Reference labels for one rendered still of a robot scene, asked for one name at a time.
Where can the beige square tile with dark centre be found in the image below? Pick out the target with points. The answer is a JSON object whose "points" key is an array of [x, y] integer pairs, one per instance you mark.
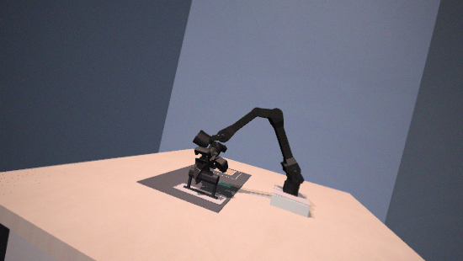
{"points": [[228, 171]]}

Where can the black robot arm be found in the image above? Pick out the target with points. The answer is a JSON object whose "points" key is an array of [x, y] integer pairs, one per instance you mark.
{"points": [[290, 166]]}

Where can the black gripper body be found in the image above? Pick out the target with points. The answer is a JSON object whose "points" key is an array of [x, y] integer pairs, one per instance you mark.
{"points": [[206, 154]]}

